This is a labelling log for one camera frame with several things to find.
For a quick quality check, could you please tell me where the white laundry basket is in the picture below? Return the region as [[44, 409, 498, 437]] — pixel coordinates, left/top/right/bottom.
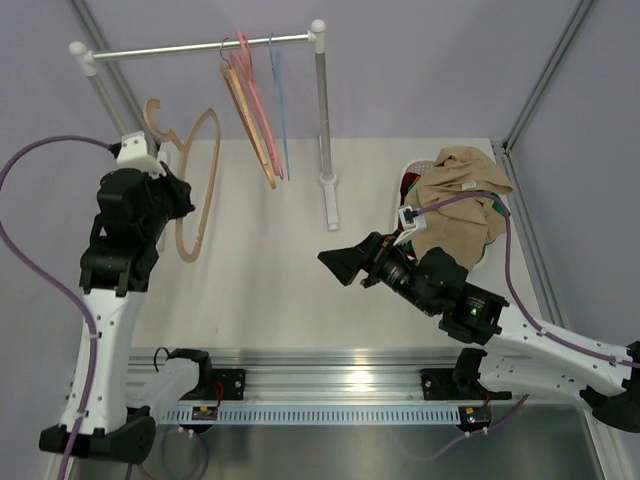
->
[[393, 158, 490, 271]]

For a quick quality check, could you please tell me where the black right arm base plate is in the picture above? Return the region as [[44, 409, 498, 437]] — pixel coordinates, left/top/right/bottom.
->
[[420, 368, 513, 401]]

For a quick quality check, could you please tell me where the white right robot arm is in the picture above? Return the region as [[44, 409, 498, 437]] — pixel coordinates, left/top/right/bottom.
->
[[317, 232, 639, 433]]

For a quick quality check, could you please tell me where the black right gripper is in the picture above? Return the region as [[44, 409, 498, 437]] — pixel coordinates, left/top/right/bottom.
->
[[319, 230, 437, 316]]

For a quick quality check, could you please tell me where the silver clothes rack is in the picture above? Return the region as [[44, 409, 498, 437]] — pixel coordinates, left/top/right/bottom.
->
[[69, 19, 340, 232]]

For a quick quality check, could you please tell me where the thick pink plastic hanger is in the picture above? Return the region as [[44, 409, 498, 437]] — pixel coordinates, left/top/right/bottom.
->
[[231, 28, 284, 180]]

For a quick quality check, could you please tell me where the dark red cloth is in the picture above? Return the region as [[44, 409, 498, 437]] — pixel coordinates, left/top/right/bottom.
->
[[399, 172, 421, 260]]

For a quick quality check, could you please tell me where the orange wooden hanger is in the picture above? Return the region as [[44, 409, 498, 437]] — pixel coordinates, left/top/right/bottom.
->
[[221, 52, 279, 190]]

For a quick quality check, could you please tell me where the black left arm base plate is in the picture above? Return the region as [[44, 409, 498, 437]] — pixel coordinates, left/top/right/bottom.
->
[[199, 368, 246, 401]]

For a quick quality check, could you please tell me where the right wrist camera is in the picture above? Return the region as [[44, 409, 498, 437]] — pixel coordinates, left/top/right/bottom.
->
[[393, 205, 426, 246]]

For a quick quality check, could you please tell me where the blue wire hanger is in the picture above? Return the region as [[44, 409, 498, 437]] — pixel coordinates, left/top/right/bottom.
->
[[268, 34, 291, 181]]

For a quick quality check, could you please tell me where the beige wooden hanger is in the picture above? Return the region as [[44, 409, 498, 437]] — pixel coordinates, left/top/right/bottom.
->
[[143, 97, 223, 264]]

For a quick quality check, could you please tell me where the white slotted cable duct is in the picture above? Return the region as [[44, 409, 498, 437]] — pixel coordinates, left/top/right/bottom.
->
[[159, 405, 461, 426]]

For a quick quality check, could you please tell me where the aluminium frame post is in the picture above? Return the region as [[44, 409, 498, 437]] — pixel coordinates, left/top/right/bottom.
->
[[66, 0, 159, 153], [502, 0, 599, 151]]

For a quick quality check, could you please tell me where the aluminium frame post right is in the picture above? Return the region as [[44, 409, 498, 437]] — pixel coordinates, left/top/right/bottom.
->
[[502, 0, 599, 151]]

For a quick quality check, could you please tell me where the aluminium frame post left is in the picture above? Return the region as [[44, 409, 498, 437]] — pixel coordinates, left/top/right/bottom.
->
[[66, 0, 159, 153]]

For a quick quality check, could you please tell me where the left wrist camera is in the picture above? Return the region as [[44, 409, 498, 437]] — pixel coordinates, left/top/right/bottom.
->
[[116, 131, 166, 178]]

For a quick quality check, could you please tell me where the green cloth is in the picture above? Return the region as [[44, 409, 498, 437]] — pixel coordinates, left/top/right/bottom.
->
[[404, 175, 506, 257]]

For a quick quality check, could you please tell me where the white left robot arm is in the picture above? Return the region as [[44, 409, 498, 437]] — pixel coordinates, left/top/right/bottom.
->
[[39, 168, 215, 465]]

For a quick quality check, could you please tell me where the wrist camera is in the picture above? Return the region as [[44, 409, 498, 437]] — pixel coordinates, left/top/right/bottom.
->
[[393, 205, 426, 246], [116, 131, 166, 178]]

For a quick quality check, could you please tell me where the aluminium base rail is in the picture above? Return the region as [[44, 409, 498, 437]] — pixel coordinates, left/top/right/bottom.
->
[[124, 349, 609, 404]]

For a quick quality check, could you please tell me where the beige t shirt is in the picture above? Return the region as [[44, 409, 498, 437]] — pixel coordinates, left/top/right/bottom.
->
[[404, 146, 513, 270]]

